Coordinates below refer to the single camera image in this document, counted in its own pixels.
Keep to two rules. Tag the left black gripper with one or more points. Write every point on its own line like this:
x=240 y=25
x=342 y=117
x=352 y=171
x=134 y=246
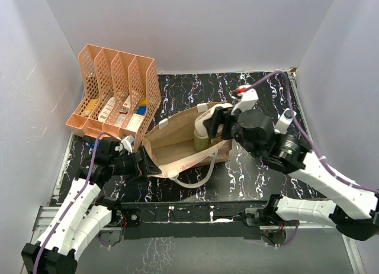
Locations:
x=148 y=167

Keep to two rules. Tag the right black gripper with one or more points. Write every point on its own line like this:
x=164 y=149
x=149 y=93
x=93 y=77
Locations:
x=220 y=117

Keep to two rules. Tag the brown canvas tote bag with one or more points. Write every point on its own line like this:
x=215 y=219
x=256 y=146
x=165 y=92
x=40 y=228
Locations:
x=170 y=145

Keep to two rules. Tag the white bottle with black cap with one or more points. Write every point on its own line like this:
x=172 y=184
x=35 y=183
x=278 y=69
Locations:
x=284 y=121

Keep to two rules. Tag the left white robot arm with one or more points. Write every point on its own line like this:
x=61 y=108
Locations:
x=84 y=212

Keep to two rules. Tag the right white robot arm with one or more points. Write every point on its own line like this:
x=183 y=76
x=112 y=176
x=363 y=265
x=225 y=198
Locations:
x=352 y=210

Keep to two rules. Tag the small clear bottle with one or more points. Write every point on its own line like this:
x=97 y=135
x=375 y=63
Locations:
x=217 y=138

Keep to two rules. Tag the green bottle with beige cap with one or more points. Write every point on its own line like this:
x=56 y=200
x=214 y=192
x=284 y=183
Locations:
x=201 y=142

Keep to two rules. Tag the blue white small box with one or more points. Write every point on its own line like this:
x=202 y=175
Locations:
x=89 y=141

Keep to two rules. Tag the blue yellow item in organizer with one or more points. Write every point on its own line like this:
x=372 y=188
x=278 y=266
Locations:
x=141 y=109

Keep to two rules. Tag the white red box in organizer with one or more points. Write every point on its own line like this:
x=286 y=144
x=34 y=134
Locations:
x=125 y=106

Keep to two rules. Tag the pink plastic file organizer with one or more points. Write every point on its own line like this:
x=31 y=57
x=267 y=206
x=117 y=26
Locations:
x=106 y=73

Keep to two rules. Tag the yellow box in organizer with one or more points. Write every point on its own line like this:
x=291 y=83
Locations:
x=90 y=107

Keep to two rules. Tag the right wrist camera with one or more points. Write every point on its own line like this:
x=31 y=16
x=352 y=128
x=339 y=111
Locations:
x=246 y=99

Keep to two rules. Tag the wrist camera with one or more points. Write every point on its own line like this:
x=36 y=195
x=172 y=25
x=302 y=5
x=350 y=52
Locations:
x=246 y=99
x=127 y=143

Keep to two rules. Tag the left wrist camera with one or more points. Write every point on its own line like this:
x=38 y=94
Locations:
x=127 y=143

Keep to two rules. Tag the black front rail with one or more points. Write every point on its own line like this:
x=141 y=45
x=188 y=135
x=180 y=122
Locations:
x=188 y=219

